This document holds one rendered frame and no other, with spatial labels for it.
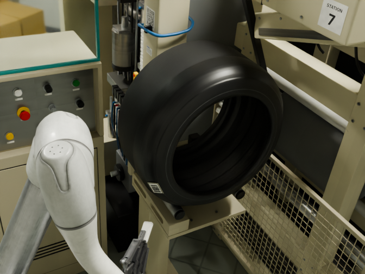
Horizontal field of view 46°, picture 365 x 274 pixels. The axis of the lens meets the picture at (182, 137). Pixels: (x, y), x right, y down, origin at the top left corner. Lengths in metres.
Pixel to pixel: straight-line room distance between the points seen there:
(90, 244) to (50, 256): 1.41
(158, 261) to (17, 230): 1.34
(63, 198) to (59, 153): 0.09
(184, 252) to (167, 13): 1.57
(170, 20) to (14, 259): 0.96
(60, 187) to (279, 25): 1.06
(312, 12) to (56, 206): 0.89
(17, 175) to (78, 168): 1.14
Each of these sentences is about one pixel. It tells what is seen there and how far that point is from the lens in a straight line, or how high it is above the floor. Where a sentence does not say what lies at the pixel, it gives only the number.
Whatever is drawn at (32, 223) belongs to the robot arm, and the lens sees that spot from 1.21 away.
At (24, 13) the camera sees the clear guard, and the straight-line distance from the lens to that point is 1.76.
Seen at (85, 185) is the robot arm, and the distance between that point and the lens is 0.95.
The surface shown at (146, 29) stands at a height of 1.48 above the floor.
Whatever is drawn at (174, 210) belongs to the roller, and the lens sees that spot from 1.67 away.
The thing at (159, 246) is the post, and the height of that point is 0.29.
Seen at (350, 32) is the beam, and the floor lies 1.68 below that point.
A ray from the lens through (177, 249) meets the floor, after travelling 2.75.
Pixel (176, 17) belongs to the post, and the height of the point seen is 1.53.
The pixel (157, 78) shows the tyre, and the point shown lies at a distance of 1.44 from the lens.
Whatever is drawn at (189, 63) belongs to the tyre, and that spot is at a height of 1.47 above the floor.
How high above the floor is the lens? 2.07
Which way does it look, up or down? 34 degrees down
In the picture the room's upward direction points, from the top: 5 degrees clockwise
